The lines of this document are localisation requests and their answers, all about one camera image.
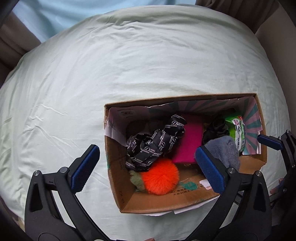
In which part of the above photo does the green tissue packet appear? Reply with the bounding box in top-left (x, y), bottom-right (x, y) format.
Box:
top-left (225, 115), bottom-right (245, 153)

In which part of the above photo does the grey and black sock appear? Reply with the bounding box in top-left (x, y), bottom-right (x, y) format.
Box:
top-left (205, 136), bottom-right (240, 171)

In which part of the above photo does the cardboard box with patterned lining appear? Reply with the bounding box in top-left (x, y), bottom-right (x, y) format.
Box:
top-left (104, 93), bottom-right (267, 214)

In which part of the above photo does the black velvet scrunchie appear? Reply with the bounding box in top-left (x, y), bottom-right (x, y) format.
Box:
top-left (202, 120), bottom-right (230, 145)

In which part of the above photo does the orange pompom with green leaf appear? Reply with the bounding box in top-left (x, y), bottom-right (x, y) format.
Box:
top-left (129, 158), bottom-right (180, 195)

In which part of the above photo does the black printed ribbon scrunchie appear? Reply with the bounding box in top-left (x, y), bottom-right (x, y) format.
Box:
top-left (125, 114), bottom-right (187, 172)

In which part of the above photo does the person's right hand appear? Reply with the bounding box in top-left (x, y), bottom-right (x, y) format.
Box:
top-left (270, 178), bottom-right (284, 195)

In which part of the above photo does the pale green bed sheet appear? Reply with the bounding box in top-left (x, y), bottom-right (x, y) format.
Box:
top-left (0, 4), bottom-right (291, 241)

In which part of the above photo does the brown right curtain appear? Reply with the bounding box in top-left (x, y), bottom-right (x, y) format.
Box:
top-left (195, 0), bottom-right (279, 33)

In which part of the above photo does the brown curtain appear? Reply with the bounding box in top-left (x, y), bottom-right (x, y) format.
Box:
top-left (195, 0), bottom-right (279, 33)
top-left (1, 12), bottom-right (41, 69)

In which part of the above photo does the brown left curtain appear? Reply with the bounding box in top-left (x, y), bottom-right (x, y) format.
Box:
top-left (1, 12), bottom-right (41, 69)

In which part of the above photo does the light blue hanging cloth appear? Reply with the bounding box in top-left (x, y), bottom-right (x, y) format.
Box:
top-left (13, 0), bottom-right (195, 42)

